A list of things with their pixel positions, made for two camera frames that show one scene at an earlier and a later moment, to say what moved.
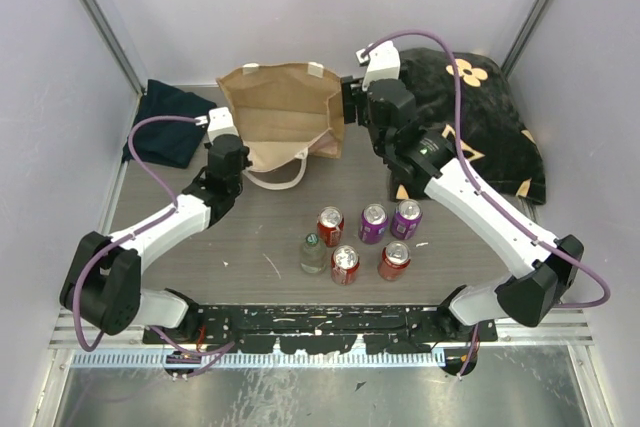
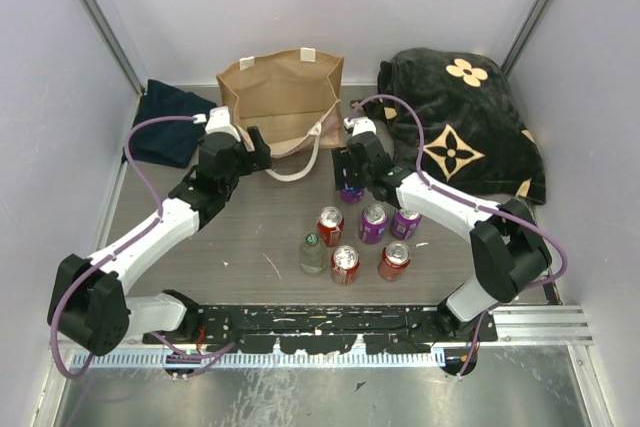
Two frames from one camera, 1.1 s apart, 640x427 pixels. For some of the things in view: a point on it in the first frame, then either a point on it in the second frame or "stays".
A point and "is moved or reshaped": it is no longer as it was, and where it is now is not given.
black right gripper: x=353 y=93 to x=343 y=160
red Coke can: x=330 y=223 stays
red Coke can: x=394 y=261 stays
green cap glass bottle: x=313 y=256 stays
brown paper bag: x=284 y=110 is moved or reshaped
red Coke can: x=345 y=264 stays
